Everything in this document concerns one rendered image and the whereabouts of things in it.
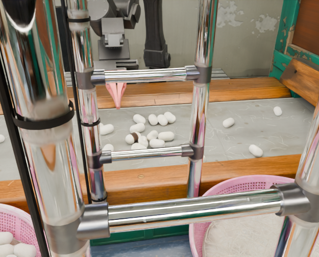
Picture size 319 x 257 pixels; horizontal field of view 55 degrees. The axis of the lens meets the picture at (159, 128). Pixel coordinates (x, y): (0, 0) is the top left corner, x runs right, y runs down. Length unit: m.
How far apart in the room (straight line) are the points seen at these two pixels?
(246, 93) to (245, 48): 2.04
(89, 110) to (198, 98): 0.14
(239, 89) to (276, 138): 0.24
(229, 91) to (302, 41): 0.24
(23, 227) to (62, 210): 0.34
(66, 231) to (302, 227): 0.14
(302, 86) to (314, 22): 0.19
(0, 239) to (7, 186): 0.09
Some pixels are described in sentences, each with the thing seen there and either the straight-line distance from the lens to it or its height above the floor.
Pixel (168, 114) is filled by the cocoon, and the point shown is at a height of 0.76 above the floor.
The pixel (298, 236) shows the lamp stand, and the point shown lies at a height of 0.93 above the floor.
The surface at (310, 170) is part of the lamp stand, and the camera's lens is 0.20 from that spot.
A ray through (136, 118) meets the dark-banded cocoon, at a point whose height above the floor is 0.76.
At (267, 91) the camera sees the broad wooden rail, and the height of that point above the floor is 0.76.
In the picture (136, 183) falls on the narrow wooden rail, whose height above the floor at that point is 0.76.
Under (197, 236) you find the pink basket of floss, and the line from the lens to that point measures 0.47.
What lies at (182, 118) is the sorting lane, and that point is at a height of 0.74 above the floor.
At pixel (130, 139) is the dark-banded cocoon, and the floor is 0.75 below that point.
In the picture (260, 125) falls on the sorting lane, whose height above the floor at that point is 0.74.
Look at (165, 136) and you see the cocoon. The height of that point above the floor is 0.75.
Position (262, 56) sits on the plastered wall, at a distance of 3.02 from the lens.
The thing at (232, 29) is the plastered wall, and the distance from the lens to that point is 2.85.
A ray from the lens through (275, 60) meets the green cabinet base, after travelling 1.06.
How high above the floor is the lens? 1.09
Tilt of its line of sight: 29 degrees down
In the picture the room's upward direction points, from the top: 1 degrees clockwise
